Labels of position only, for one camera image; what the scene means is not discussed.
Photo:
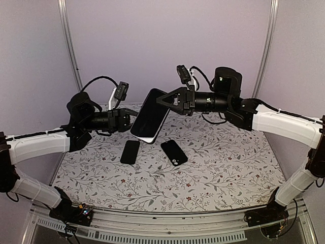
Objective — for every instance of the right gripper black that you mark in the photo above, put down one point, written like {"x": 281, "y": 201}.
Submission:
{"x": 187, "y": 103}

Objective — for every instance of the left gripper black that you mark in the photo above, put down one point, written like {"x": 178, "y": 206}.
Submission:
{"x": 119, "y": 119}

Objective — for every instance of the small black phone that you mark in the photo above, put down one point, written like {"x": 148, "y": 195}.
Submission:
{"x": 150, "y": 118}

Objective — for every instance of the large black phone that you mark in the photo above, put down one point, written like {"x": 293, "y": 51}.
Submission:
{"x": 130, "y": 152}

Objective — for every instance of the black case with camera holes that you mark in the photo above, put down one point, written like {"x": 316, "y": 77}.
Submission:
{"x": 174, "y": 152}

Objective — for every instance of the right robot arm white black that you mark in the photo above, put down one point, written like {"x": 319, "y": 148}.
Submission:
{"x": 254, "y": 114}

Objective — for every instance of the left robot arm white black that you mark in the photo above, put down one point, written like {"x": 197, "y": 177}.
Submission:
{"x": 85, "y": 116}

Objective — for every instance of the floral patterned table mat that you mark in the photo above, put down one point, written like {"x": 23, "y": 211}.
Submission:
{"x": 227, "y": 168}

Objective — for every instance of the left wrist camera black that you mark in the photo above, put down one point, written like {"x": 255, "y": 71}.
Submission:
{"x": 121, "y": 91}

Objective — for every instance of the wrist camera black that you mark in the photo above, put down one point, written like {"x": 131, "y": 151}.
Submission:
{"x": 121, "y": 91}
{"x": 183, "y": 74}

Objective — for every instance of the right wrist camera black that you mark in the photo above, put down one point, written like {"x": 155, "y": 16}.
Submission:
{"x": 183, "y": 74}

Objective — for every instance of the left camera cable black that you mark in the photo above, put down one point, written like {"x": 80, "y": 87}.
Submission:
{"x": 96, "y": 79}

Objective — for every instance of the camera cable black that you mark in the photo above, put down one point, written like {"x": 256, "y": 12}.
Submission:
{"x": 201, "y": 73}
{"x": 96, "y": 79}

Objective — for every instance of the right camera cable black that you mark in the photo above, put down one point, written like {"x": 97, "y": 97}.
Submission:
{"x": 201, "y": 73}

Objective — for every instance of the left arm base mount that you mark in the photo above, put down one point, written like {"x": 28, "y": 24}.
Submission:
{"x": 67, "y": 213}

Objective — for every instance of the left aluminium frame post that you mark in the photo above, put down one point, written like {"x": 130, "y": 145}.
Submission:
{"x": 62, "y": 7}

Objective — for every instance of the aluminium frame post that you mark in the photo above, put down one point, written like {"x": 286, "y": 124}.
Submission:
{"x": 62, "y": 7}
{"x": 267, "y": 47}

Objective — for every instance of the front aluminium rail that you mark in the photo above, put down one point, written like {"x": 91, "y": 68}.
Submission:
{"x": 117, "y": 226}

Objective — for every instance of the right aluminium frame post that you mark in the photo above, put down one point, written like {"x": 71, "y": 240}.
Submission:
{"x": 267, "y": 47}

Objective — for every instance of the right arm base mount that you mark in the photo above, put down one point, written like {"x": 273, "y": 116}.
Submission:
{"x": 273, "y": 211}

